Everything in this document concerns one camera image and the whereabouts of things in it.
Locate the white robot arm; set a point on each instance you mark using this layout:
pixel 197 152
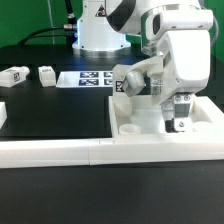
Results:
pixel 150 19

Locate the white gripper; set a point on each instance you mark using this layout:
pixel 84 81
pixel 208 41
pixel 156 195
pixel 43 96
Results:
pixel 186 69

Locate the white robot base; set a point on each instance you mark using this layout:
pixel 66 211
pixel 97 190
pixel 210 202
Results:
pixel 95 37

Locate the white fence bar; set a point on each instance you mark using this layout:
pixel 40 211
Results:
pixel 16 154
pixel 3 114

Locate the white front fence bar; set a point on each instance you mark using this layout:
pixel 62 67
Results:
pixel 16 154

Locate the white square tabletop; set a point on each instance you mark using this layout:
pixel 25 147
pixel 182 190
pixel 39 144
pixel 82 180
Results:
pixel 140 118

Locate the white left fence bar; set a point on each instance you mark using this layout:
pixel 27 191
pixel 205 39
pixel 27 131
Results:
pixel 3 114

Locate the white sheet with tag markers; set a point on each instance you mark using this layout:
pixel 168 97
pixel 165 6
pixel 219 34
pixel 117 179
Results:
pixel 85 79

